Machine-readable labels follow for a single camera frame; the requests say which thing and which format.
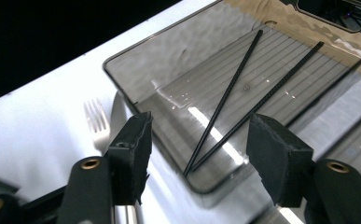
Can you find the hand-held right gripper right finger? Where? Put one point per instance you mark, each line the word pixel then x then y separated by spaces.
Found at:
pixel 277 161

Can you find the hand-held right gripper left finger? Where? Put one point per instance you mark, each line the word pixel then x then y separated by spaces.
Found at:
pixel 130 161

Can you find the black chopstick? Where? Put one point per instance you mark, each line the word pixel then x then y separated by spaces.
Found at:
pixel 287 77
pixel 224 99

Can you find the silver metal fork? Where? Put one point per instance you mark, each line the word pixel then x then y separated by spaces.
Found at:
pixel 102 140

